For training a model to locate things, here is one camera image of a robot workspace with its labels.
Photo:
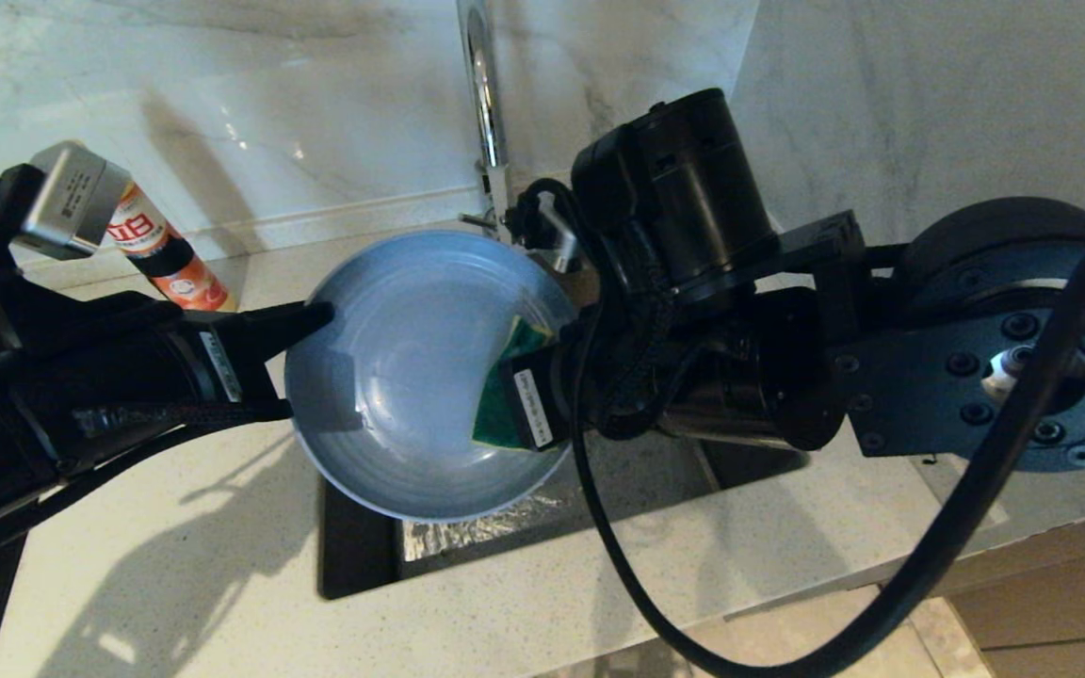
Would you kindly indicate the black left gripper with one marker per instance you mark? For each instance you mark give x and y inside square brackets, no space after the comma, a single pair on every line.
[222,367]

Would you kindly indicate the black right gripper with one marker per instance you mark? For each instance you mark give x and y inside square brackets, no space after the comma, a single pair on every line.
[542,395]

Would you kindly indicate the yellow sponge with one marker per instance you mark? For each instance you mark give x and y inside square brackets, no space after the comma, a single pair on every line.
[505,395]

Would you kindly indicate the blue-grey plate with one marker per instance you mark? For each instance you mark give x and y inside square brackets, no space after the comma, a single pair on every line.
[411,395]

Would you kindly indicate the white orange dish soap bottle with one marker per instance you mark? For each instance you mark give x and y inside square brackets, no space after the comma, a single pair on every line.
[166,254]

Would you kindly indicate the chrome faucet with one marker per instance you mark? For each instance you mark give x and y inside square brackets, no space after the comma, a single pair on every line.
[484,94]

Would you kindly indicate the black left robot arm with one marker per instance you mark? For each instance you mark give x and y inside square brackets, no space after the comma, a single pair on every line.
[34,395]

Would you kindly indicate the stainless steel sink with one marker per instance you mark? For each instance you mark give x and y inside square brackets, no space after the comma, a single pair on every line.
[354,556]

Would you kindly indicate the wooden cabinet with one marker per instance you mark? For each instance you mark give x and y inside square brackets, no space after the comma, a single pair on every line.
[1051,612]

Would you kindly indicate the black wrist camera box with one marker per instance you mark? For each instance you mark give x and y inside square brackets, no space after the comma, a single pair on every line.
[67,202]

